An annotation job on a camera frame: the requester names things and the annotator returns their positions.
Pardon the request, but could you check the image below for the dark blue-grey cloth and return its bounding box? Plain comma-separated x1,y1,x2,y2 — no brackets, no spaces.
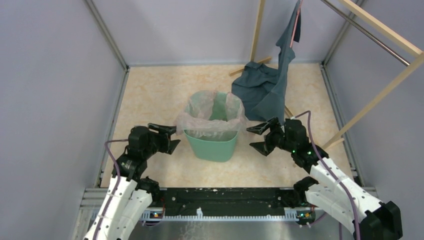
231,0,302,125

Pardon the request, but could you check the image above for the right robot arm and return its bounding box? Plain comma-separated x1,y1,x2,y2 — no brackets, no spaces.
246,117,403,240

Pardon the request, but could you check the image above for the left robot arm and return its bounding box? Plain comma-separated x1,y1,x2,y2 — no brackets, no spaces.
84,123,180,240

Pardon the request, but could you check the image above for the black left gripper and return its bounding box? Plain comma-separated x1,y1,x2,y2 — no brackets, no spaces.
142,122,181,158

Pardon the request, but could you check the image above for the pink translucent trash bag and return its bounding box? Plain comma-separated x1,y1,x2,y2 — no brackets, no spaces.
174,90,248,142

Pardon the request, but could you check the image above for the white cable duct strip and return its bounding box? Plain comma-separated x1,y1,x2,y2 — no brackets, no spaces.
139,209,299,223

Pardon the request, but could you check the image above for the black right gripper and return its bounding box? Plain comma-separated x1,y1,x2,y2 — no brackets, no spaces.
245,117,296,156

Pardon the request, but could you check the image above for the metal rod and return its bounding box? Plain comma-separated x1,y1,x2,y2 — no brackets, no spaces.
321,0,410,66

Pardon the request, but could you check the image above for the wooden drying rack frame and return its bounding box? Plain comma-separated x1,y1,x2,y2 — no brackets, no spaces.
228,0,424,150

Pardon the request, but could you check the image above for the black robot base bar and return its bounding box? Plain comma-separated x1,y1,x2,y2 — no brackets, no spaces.
149,187,318,220

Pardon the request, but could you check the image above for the green plastic trash bin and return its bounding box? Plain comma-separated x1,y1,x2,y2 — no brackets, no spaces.
184,133,239,162

